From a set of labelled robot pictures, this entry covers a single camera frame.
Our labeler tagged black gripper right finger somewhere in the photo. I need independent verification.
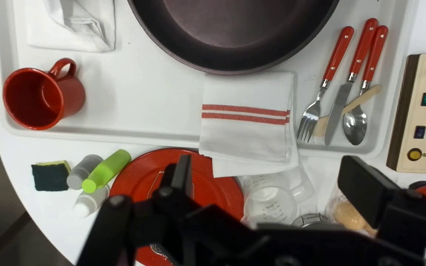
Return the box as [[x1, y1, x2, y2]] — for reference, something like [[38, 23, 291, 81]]
[[337, 154, 426, 250]]

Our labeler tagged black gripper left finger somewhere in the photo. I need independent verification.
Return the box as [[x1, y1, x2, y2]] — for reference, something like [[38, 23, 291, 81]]
[[76, 154, 210, 266]]

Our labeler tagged red striped white towel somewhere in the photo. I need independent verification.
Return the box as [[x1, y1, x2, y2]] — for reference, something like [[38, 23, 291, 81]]
[[196, 72, 301, 180]]

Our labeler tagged black frying pan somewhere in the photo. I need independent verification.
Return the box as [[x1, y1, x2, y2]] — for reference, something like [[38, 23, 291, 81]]
[[125, 0, 343, 76]]

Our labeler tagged white small bottle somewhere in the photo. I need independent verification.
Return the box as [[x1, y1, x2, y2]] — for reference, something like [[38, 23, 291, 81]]
[[72, 185, 111, 219]]

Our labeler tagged green squeeze bottle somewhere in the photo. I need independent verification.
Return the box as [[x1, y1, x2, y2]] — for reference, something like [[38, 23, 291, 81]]
[[79, 148, 133, 196]]

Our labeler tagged small metal tin with lid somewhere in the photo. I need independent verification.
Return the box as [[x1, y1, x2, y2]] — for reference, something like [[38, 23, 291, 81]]
[[291, 212, 331, 230]]

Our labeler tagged wooden button board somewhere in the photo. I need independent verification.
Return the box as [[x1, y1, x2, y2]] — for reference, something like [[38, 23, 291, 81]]
[[386, 52, 426, 175]]

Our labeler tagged green yellow sponge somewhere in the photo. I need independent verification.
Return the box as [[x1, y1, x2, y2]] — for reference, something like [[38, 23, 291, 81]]
[[29, 160, 72, 193]]

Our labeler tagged red round plate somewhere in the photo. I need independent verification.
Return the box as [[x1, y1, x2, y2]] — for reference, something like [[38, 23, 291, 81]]
[[108, 147, 247, 266]]

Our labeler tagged wooden spatula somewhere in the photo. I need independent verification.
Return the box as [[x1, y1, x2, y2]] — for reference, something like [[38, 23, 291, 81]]
[[313, 85, 381, 140]]

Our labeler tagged white plastic tray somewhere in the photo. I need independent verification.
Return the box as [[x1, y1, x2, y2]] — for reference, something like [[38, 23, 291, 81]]
[[0, 0, 417, 156]]

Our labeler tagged red ceramic mug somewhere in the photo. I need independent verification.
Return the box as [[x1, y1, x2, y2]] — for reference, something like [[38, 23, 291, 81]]
[[1, 57, 87, 132]]

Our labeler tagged crumpled white cloth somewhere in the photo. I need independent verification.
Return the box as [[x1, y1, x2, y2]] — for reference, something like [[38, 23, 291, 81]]
[[25, 0, 118, 54]]

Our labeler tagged red handled spoon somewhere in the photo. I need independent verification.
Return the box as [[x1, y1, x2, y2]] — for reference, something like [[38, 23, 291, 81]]
[[341, 24, 390, 148]]

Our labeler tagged red handled knife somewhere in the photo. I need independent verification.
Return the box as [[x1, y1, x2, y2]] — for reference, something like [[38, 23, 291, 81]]
[[324, 18, 380, 148]]

